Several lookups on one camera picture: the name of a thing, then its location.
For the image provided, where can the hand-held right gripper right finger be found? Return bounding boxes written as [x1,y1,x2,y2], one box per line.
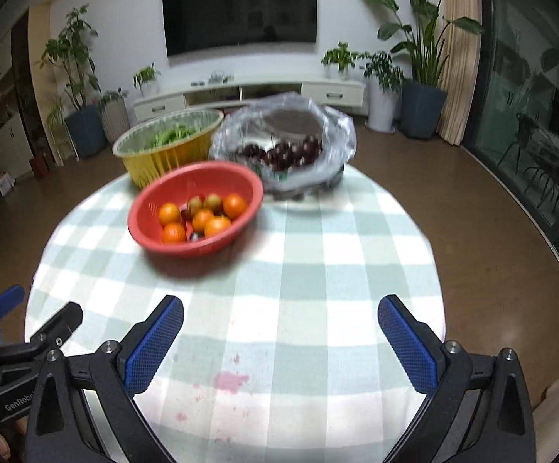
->
[378,294,535,463]

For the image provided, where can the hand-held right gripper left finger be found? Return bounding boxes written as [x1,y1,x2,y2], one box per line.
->
[26,294,185,463]

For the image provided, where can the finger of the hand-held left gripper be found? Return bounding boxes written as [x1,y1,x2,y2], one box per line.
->
[29,301,84,349]
[0,284,25,321]

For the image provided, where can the small orange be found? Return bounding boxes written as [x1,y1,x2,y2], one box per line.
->
[204,216,233,238]
[162,222,187,245]
[158,203,181,226]
[191,208,215,232]

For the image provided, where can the large smooth orange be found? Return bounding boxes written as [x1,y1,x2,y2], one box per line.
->
[222,193,248,219]

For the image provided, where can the red plastic bowl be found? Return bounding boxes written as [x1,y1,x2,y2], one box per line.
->
[127,161,265,257]

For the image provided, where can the round checkered table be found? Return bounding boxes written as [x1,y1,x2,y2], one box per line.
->
[24,164,448,463]

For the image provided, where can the small red bin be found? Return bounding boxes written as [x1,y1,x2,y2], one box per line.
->
[29,153,51,180]

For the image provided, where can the tall leafy plant, blue pot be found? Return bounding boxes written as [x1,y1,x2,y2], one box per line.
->
[38,4,107,160]

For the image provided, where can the gold foil bowl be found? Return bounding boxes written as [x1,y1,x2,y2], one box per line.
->
[112,109,225,189]

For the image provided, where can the small plant, ribbed white pot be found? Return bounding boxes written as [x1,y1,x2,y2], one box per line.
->
[97,88,130,143]

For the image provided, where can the green leafy vegetables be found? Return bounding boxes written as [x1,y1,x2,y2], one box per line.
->
[149,124,200,148]

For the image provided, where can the pile of dark cherries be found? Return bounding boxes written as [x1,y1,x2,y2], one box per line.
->
[238,135,323,172]

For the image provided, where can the clear plastic bag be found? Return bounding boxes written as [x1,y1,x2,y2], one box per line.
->
[209,93,357,201]

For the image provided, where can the large broad-leaf plant, blue pot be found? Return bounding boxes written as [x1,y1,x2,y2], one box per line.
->
[353,0,485,140]

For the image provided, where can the white television cabinet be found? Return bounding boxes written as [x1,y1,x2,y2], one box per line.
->
[132,78,367,121]

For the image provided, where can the plant in tall white pot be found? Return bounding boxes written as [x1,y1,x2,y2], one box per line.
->
[362,51,405,133]

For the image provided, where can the small plant, white round pot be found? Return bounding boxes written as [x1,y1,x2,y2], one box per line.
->
[133,62,162,97]

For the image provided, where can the beige curtain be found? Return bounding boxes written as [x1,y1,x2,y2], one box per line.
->
[436,0,483,146]

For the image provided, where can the glass sliding door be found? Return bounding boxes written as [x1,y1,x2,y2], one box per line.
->
[463,0,559,300]

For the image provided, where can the bushy plant, white round pot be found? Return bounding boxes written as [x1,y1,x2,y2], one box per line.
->
[321,42,362,80]

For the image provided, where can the plant in wire stand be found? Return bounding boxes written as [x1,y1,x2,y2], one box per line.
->
[45,99,80,165]

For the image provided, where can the tangle of cables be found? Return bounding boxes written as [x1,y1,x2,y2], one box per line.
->
[190,71,236,88]

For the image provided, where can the wall-mounted black television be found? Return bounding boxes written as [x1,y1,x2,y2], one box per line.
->
[162,0,319,60]

